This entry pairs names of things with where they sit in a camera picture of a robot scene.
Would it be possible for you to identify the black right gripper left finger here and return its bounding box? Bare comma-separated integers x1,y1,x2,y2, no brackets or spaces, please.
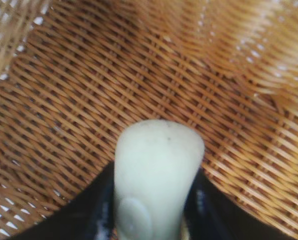
12,161,119,240

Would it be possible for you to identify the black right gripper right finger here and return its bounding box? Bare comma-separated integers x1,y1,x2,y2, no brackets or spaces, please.
180,169,298,240

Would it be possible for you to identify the pale yellow egg yolk pastry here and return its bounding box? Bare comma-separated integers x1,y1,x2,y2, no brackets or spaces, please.
113,119,206,240

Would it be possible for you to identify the brown woven wicker basket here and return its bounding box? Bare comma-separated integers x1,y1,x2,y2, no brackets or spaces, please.
0,0,298,240

